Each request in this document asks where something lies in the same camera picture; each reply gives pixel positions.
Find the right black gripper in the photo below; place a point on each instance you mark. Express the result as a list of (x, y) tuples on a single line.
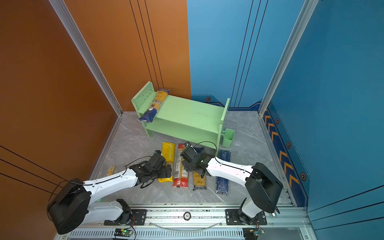
[(187, 167)]

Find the small wooden block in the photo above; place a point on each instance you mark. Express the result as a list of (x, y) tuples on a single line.
[(111, 171)]

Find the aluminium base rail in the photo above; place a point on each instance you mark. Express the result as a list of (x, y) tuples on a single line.
[(201, 222)]

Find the Ankara yellow blue spaghetti bag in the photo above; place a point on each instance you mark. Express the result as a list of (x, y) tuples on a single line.
[(199, 182)]

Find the blue Barilla spaghetti box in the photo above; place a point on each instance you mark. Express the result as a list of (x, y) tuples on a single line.
[(222, 184)]

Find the right circuit board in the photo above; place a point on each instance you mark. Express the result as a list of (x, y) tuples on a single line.
[(252, 233)]

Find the green cup on shelf side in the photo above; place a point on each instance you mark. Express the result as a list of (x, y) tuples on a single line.
[(228, 137)]

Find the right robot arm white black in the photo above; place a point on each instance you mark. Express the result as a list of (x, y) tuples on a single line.
[(263, 187)]

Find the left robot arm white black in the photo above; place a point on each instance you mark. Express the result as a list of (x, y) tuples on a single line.
[(79, 202)]

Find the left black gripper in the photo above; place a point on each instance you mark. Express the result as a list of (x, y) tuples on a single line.
[(165, 174)]

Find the blue and yellow spaghetti bag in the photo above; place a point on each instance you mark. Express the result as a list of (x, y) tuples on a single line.
[(150, 114)]

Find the green two-tier shelf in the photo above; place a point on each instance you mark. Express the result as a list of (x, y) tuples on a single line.
[(189, 120)]

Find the red spaghetti bag white label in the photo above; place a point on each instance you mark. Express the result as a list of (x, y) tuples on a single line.
[(181, 176)]

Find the left green circuit board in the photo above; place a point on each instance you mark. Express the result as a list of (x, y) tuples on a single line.
[(124, 234)]

